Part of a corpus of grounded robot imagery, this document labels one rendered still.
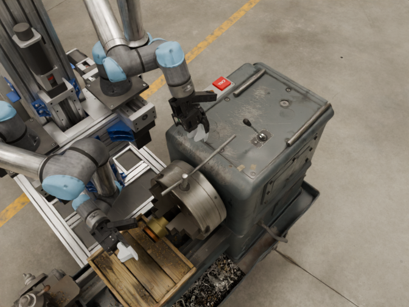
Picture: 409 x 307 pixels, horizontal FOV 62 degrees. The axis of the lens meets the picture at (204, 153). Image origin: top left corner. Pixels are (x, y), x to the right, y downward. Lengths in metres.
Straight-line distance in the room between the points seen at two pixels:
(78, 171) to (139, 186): 1.35
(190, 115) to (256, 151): 0.35
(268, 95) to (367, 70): 2.33
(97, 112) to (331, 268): 1.77
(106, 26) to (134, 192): 1.52
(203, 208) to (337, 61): 2.76
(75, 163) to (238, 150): 0.58
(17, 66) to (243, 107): 0.93
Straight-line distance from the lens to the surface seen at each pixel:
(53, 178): 1.16
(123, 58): 1.07
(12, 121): 1.50
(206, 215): 1.27
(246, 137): 1.34
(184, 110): 1.07
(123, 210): 2.41
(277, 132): 1.38
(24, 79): 1.65
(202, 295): 1.77
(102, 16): 1.17
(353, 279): 2.56
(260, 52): 3.69
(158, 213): 1.33
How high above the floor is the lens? 2.32
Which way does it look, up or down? 56 degrees down
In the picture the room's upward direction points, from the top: 3 degrees counter-clockwise
